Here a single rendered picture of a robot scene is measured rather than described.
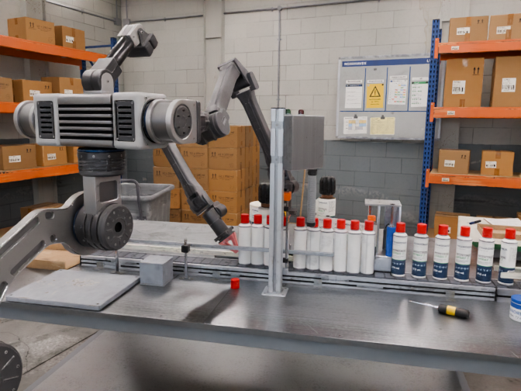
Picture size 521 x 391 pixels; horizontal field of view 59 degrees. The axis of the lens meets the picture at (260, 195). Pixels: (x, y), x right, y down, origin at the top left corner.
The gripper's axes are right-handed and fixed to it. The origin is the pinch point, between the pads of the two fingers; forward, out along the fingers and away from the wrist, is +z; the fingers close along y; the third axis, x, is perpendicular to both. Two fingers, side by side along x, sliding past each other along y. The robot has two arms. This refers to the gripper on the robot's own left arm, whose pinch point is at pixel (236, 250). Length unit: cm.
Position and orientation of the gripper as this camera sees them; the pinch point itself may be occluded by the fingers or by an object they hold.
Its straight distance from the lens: 187.6
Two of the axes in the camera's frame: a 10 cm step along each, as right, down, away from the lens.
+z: 6.0, 8.0, 0.1
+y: 2.0, -1.6, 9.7
